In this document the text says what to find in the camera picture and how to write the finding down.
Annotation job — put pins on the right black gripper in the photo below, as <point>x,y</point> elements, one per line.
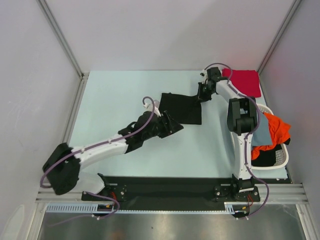
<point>203,90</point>

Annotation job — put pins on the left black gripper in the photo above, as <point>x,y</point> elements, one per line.
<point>170,127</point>

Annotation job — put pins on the black t shirt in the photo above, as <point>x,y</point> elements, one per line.
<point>182,108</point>

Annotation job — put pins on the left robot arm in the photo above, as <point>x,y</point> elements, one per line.
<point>63,168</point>

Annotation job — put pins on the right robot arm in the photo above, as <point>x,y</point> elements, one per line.
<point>242,120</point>

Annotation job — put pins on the folded red t shirt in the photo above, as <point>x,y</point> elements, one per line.
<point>247,82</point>

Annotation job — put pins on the grey blue t shirt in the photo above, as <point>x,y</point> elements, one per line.
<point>262,136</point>

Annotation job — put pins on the orange t shirt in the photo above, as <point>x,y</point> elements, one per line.
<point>278,132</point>

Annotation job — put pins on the black garment in basket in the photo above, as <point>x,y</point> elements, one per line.
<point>275,158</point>

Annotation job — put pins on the white laundry basket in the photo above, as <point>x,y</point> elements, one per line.
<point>269,142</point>

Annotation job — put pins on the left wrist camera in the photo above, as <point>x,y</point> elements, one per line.
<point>154,106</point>

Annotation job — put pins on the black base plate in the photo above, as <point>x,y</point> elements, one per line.
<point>170,193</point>

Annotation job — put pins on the white cable duct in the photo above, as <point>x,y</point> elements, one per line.
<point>104,208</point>

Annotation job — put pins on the aluminium frame rail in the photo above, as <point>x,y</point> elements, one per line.
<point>274,194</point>

